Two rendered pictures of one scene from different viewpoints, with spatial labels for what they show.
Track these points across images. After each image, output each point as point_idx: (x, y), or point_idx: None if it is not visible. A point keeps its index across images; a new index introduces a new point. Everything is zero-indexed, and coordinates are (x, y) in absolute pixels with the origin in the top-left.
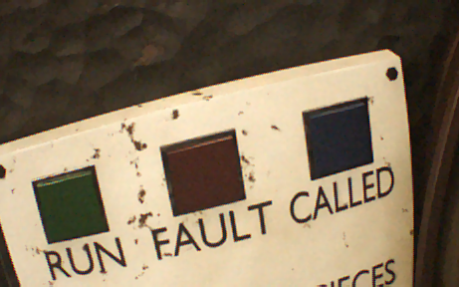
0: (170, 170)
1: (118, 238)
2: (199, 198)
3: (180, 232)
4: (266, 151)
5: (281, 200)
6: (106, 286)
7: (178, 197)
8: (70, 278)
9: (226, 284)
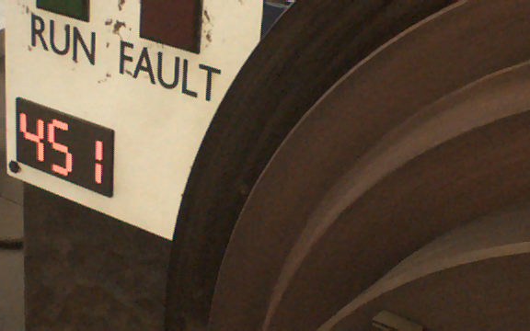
0: None
1: (94, 33)
2: (157, 29)
3: (142, 56)
4: (225, 17)
5: (229, 75)
6: (73, 76)
7: (142, 18)
8: (47, 51)
9: (167, 134)
